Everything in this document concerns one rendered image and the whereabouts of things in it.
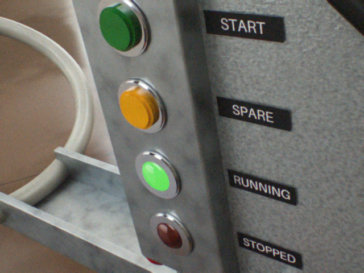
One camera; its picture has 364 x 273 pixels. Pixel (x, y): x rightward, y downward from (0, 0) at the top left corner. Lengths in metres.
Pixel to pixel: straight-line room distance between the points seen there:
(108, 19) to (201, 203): 0.13
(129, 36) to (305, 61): 0.09
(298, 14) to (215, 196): 0.13
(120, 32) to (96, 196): 0.49
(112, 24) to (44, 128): 3.11
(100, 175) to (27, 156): 2.45
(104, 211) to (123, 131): 0.39
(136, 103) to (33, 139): 3.02
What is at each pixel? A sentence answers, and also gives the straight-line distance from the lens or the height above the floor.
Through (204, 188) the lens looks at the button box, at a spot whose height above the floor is 1.35.
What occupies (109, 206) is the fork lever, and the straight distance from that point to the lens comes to 0.76.
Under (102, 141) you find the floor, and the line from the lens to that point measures 3.12.
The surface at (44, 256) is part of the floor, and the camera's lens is 2.50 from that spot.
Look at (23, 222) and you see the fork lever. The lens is 0.75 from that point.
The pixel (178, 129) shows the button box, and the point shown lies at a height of 1.39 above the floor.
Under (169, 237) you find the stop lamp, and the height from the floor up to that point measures 1.30.
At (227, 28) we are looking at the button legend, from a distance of 0.30.
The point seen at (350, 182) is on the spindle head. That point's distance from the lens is 0.31.
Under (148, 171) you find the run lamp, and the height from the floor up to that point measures 1.35.
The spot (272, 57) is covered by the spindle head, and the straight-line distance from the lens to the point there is 0.29.
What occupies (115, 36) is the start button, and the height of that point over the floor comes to 1.45.
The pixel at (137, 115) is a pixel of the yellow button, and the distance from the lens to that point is 0.34.
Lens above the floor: 1.56
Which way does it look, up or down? 31 degrees down
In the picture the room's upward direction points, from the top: 11 degrees counter-clockwise
